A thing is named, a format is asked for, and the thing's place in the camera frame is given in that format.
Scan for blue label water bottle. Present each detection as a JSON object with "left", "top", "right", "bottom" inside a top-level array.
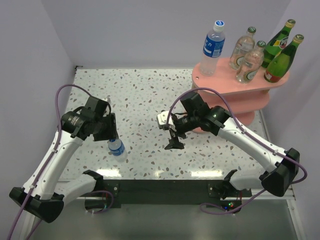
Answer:
[
  {"left": 108, "top": 138, "right": 128, "bottom": 162},
  {"left": 199, "top": 20, "right": 226, "bottom": 76}
]

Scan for clear Chang glass bottle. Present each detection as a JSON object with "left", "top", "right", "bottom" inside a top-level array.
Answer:
[
  {"left": 236, "top": 40, "right": 267, "bottom": 84},
  {"left": 229, "top": 26, "right": 257, "bottom": 70}
]

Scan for green glass bottle gold cap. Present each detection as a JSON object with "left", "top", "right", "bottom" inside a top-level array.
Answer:
[{"left": 261, "top": 19, "right": 296, "bottom": 69}]

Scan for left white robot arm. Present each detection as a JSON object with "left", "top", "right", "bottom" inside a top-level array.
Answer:
[{"left": 9, "top": 96, "right": 118, "bottom": 223}]

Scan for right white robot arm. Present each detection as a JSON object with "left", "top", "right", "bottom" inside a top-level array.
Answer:
[{"left": 157, "top": 90, "right": 300, "bottom": 197}]

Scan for pink three-tier shelf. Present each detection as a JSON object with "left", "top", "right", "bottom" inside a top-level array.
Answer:
[{"left": 192, "top": 58, "right": 290, "bottom": 126}]

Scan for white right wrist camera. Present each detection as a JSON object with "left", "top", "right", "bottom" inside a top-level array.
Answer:
[{"left": 156, "top": 111, "right": 176, "bottom": 131}]

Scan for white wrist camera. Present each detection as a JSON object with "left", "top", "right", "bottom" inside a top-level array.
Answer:
[
  {"left": 156, "top": 111, "right": 176, "bottom": 131},
  {"left": 104, "top": 97, "right": 111, "bottom": 103}
]

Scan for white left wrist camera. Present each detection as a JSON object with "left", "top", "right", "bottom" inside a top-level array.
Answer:
[{"left": 104, "top": 97, "right": 111, "bottom": 103}]

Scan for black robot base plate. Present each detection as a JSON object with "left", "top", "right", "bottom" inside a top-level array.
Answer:
[{"left": 84, "top": 179, "right": 252, "bottom": 211}]

